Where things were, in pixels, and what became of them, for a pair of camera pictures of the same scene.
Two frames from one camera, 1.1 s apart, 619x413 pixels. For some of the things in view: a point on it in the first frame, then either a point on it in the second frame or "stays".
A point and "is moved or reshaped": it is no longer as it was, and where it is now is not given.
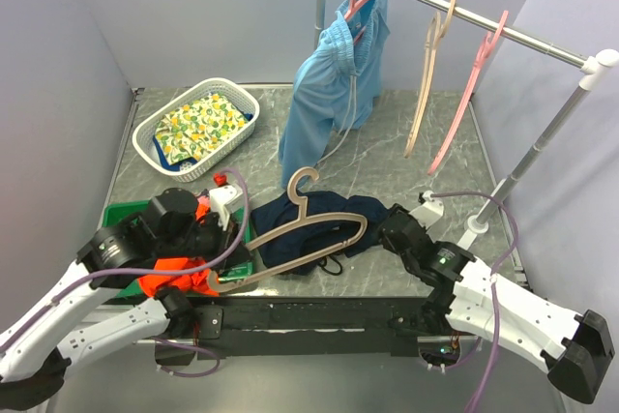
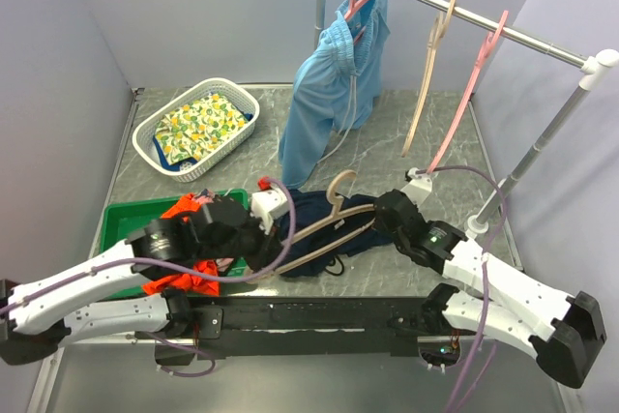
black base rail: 305,326 stays
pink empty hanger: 469,87 stays
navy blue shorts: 311,239 is moved or reshaped
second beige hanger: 433,38 stays
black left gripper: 225,238 -> 268,248
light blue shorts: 337,81 stays
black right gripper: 398,207 -> 377,220
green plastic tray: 132,288 stays
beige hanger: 301,217 -> 325,221
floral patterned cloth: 197,129 stays
